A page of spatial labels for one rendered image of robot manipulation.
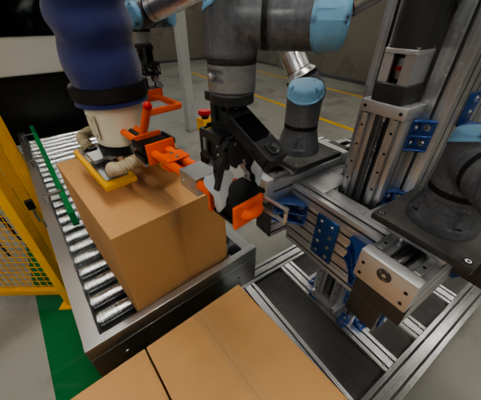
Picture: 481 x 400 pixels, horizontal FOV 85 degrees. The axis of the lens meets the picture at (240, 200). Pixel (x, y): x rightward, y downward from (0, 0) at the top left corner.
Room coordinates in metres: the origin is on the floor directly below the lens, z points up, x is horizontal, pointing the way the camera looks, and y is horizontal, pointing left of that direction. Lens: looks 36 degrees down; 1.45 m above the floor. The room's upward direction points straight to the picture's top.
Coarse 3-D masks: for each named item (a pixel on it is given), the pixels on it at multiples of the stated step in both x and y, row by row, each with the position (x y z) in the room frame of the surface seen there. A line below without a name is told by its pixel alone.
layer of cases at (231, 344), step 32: (192, 320) 0.51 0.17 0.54; (224, 320) 0.51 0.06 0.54; (256, 320) 0.51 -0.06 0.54; (160, 352) 0.40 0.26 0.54; (192, 352) 0.40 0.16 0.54; (224, 352) 0.40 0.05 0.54; (256, 352) 0.40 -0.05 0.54; (288, 352) 0.40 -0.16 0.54; (96, 384) 0.31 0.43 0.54; (128, 384) 0.31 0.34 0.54; (160, 384) 0.31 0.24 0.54; (192, 384) 0.31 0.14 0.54; (224, 384) 0.31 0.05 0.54; (256, 384) 0.31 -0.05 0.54; (288, 384) 0.31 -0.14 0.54; (320, 384) 0.31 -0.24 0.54
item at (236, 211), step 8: (232, 184) 0.45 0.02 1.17; (240, 184) 0.45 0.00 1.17; (208, 192) 0.42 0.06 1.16; (232, 192) 0.42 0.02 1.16; (240, 192) 0.42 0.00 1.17; (248, 192) 0.42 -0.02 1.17; (256, 192) 0.42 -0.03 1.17; (208, 200) 0.42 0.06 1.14; (232, 200) 0.39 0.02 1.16; (240, 200) 0.39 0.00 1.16; (248, 200) 0.39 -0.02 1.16; (256, 200) 0.40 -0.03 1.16; (224, 208) 0.41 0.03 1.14; (232, 208) 0.39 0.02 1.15; (240, 208) 0.37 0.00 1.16; (248, 208) 0.39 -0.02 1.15; (224, 216) 0.40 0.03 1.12; (232, 216) 0.39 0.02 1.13; (240, 216) 0.37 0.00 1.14; (232, 224) 0.38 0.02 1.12; (240, 224) 0.37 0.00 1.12
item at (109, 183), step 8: (96, 144) 0.95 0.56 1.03; (80, 152) 0.87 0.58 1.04; (80, 160) 0.83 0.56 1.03; (88, 160) 0.81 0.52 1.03; (104, 160) 0.76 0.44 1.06; (112, 160) 0.81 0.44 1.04; (88, 168) 0.76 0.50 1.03; (96, 168) 0.75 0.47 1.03; (104, 168) 0.74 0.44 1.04; (96, 176) 0.71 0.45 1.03; (104, 176) 0.70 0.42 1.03; (120, 176) 0.70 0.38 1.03; (128, 176) 0.71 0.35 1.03; (136, 176) 0.71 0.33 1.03; (104, 184) 0.66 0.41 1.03; (112, 184) 0.66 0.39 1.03; (120, 184) 0.68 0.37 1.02
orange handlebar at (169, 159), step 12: (156, 96) 1.19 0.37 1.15; (156, 108) 1.00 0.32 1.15; (168, 108) 1.03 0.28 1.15; (180, 108) 1.07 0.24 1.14; (120, 132) 0.79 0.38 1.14; (156, 156) 0.61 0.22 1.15; (168, 156) 0.59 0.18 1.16; (180, 156) 0.59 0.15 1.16; (168, 168) 0.58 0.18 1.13; (204, 192) 0.46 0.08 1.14; (252, 216) 0.37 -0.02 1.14
